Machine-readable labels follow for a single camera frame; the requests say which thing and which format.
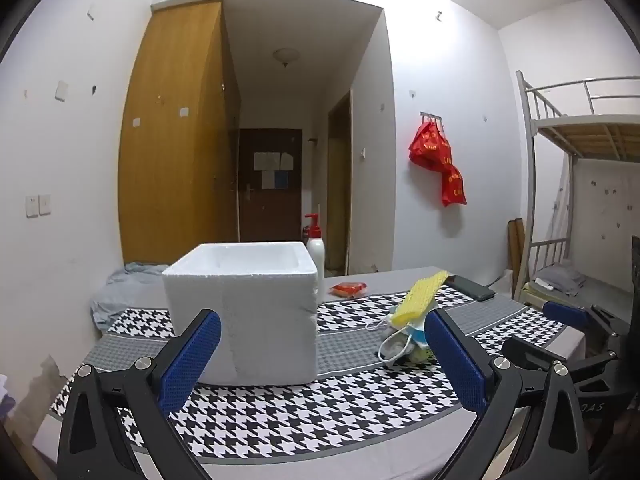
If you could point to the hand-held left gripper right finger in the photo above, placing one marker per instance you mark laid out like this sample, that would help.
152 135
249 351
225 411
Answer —
455 365

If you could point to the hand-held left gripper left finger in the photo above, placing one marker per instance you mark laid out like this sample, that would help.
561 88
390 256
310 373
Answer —
192 360

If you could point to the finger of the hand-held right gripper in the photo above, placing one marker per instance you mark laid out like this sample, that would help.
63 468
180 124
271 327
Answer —
565 314
527 352

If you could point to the green floral tissue pack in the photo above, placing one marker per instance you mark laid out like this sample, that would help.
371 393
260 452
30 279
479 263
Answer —
419 353

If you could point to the yellow waffle cloth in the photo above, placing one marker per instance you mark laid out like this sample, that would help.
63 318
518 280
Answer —
420 300

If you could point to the white foam box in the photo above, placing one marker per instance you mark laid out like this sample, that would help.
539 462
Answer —
260 320

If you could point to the grey folded cloth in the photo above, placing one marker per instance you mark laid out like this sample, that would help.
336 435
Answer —
562 280

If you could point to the blue face mask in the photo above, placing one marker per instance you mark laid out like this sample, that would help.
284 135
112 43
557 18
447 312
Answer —
415 332

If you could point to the black smartphone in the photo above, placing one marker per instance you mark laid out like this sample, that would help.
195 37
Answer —
472 287

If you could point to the wooden boards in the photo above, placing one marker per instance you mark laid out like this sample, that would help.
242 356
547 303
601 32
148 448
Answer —
516 250

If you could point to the grey crumpled bedding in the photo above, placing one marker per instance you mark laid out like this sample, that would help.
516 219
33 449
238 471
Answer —
125 290

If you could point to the houndstooth table cloth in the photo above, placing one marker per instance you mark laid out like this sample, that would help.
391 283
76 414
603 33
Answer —
350 400

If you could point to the red snack packet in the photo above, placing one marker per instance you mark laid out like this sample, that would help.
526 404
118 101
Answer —
349 289

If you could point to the metal bunk bed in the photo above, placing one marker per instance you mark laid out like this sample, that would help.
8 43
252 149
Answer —
532 160

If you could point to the white red pump lotion bottle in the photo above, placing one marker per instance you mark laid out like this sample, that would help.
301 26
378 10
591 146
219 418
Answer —
316 255

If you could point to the dark brown entrance door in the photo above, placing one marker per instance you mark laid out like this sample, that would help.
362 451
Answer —
270 210

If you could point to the red printed plastic bag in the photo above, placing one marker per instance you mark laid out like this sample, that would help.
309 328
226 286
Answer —
454 185
430 145

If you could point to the white paper sheet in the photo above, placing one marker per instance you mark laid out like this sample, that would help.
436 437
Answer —
265 161
286 161
268 180

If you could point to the wooden wardrobe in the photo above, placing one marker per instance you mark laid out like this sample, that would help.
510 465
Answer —
175 160

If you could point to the blue paper sheet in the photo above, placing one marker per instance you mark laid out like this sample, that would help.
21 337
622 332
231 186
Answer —
281 180

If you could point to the ceiling lamp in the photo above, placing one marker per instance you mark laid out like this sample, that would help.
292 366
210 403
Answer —
286 56

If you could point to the brown side door frame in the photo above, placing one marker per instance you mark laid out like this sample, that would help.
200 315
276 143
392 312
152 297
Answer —
340 185

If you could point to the metal wall hook rack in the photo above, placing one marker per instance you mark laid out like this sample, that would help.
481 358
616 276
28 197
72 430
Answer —
432 116

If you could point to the white wall switch plate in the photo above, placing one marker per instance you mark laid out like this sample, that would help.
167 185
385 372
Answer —
61 91

